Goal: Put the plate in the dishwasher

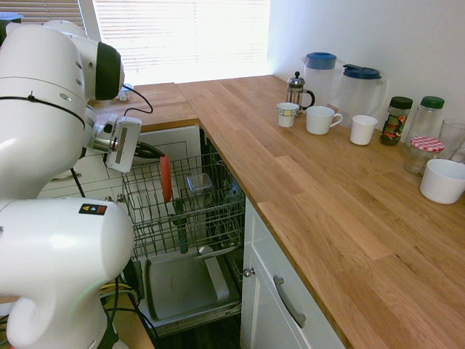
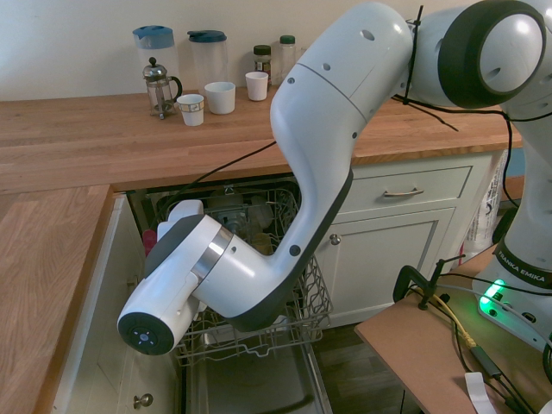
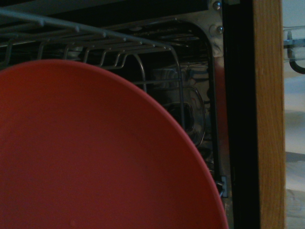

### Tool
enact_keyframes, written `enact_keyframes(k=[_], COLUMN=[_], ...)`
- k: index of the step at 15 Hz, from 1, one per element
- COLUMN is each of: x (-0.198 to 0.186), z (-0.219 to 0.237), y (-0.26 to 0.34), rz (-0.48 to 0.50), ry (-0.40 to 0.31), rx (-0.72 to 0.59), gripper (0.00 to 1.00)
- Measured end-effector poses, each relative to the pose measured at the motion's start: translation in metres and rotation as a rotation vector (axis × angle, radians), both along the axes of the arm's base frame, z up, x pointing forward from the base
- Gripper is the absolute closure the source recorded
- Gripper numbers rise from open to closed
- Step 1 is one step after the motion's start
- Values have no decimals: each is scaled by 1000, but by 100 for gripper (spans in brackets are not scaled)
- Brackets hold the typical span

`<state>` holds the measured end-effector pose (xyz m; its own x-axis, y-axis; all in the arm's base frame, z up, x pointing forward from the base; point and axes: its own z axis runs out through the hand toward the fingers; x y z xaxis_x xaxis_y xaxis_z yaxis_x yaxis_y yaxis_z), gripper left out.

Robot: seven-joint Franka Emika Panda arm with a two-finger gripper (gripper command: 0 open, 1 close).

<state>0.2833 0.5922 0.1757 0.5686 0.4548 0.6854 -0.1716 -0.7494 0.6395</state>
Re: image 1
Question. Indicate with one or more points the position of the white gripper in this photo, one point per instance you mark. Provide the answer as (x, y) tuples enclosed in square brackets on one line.
[(123, 145)]

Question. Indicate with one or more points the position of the red round plate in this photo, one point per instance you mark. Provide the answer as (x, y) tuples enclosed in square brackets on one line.
[(166, 180)]

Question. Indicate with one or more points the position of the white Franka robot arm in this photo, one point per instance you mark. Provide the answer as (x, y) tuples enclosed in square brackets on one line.
[(40, 109)]

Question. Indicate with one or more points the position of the white dishwasher door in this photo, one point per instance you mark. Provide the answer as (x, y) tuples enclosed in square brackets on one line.
[(181, 287)]

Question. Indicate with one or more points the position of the white drawer cabinet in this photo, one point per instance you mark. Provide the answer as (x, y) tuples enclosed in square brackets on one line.
[(170, 140)]

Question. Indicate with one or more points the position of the small white blue object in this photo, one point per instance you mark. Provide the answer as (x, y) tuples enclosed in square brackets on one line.
[(125, 94)]

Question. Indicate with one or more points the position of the black kitchen utensil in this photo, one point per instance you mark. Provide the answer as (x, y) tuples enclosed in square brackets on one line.
[(181, 229)]

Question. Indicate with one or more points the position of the white window blinds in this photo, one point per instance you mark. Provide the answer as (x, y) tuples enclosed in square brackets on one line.
[(181, 40)]

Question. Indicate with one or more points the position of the small patterned paper cup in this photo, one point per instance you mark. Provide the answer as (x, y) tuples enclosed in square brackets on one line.
[(287, 115)]

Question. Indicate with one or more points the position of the silver cabinet knob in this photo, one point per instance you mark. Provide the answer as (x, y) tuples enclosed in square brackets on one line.
[(248, 272)]

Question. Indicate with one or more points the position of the glass French press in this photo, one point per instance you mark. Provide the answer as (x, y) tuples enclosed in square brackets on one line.
[(296, 92)]

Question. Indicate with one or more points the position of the brown window blinds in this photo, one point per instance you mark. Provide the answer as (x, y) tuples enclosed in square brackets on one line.
[(43, 11)]

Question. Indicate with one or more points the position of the clear pitcher round blue lid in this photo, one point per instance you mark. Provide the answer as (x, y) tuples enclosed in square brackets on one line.
[(319, 76)]

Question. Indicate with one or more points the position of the white cabinet door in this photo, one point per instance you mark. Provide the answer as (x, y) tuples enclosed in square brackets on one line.
[(265, 309)]

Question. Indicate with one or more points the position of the white ribbed cup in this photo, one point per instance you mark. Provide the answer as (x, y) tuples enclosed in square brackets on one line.
[(363, 131)]

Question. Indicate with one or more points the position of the clear pitcher dark blue lid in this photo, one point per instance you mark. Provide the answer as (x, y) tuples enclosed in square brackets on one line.
[(359, 98)]

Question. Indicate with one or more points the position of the dark jar green lid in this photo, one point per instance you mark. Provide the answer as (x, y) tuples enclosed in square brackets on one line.
[(394, 125)]

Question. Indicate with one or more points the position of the glass jar red checkered lid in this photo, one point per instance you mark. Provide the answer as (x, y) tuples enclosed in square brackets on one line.
[(421, 156)]

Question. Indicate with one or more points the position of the clear jar green lid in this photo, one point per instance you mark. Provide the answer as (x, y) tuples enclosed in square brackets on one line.
[(428, 120)]

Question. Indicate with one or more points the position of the white bowl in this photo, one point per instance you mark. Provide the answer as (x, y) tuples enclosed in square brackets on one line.
[(443, 181)]

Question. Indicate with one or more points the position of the clear drinking glass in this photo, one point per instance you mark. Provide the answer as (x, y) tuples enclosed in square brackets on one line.
[(454, 140)]

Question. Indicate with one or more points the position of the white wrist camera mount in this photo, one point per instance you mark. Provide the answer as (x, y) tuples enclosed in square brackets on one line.
[(108, 127)]

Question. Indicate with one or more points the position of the silver dishwasher slide rail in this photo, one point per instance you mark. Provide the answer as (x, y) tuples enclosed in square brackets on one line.
[(218, 251)]

